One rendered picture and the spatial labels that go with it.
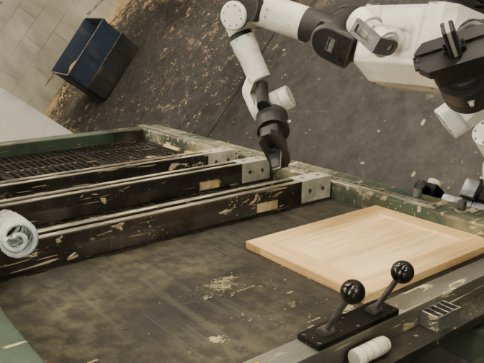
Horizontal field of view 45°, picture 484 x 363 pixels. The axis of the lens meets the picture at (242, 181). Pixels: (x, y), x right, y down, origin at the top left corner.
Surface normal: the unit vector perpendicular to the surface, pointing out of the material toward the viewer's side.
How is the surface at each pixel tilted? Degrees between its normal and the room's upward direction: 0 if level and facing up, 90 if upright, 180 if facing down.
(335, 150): 0
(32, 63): 90
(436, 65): 16
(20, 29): 90
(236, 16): 44
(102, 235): 90
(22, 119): 90
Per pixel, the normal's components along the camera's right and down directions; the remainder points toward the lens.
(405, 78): -0.68, 0.63
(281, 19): -0.47, 0.25
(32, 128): 0.57, 0.29
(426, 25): -0.76, -0.08
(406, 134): -0.62, -0.46
